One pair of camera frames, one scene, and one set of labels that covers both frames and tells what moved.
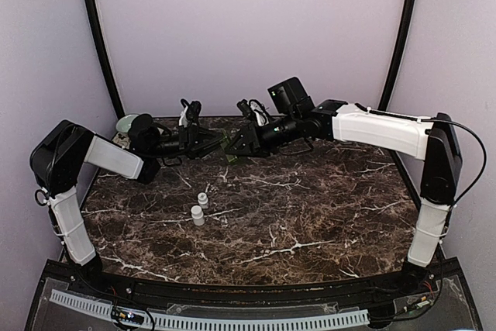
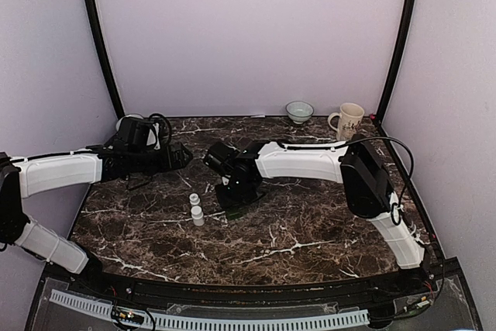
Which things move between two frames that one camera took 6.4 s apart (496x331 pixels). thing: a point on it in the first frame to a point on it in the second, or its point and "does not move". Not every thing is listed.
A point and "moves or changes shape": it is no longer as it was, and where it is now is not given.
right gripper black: (252, 144) to (224, 200)
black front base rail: (149, 291) does not move
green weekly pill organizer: (224, 144) moves or changes shape
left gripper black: (189, 136) to (168, 163)
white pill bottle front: (198, 215) does not move
